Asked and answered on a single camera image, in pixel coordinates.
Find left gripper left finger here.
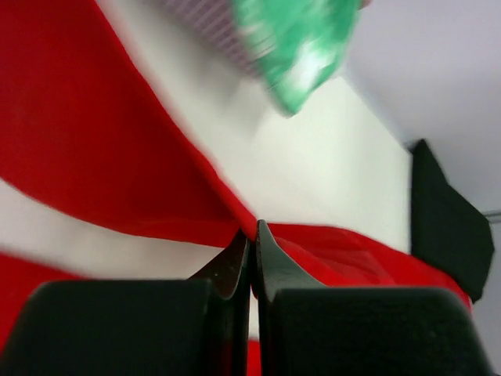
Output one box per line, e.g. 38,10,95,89
1,232,251,375

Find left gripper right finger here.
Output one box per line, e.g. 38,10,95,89
254,221,493,375

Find red trousers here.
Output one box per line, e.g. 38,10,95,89
1,1,470,354

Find folded black trousers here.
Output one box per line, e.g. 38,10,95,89
410,139,495,302

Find green tie-dye garment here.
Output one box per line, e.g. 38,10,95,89
231,0,365,116

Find white laundry basket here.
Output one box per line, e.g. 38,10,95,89
158,0,264,79

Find right frame post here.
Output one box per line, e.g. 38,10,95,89
483,210,501,218

